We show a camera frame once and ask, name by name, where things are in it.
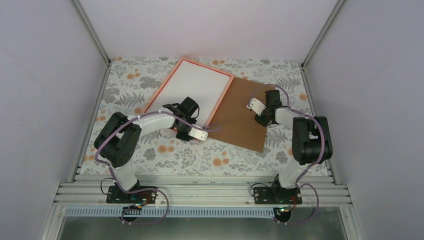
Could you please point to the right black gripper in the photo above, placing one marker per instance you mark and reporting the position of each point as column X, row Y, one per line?
column 260, row 122

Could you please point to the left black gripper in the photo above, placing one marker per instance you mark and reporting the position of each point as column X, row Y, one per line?
column 180, row 136

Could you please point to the brown backing board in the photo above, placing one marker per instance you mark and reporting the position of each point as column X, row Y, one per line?
column 237, row 124

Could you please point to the landscape photo print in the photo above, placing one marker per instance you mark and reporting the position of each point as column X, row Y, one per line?
column 205, row 84

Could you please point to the red picture frame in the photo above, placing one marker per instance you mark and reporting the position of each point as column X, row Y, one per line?
column 186, row 101

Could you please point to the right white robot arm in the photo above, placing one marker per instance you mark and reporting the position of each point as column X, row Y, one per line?
column 311, row 142

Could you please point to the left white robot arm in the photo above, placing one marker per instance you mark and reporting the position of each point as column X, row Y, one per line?
column 117, row 141

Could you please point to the floral patterned table mat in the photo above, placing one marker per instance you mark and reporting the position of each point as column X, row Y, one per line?
column 132, row 81

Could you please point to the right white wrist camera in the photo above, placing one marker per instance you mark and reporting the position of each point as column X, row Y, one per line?
column 256, row 106

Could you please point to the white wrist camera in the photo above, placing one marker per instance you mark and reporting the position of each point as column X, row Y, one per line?
column 198, row 134
column 256, row 106

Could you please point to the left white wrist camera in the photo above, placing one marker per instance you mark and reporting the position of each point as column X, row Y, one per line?
column 198, row 134

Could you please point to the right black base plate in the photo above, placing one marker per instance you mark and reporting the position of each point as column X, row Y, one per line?
column 282, row 196

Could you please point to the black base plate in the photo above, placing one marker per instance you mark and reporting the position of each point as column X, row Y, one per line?
column 282, row 196
column 116, row 196

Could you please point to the grey slotted cable duct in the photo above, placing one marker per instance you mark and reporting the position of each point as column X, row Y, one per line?
column 172, row 212

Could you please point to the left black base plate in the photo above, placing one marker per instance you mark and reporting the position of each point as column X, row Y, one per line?
column 116, row 196

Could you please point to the aluminium rail base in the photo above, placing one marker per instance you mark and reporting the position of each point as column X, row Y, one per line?
column 196, row 191

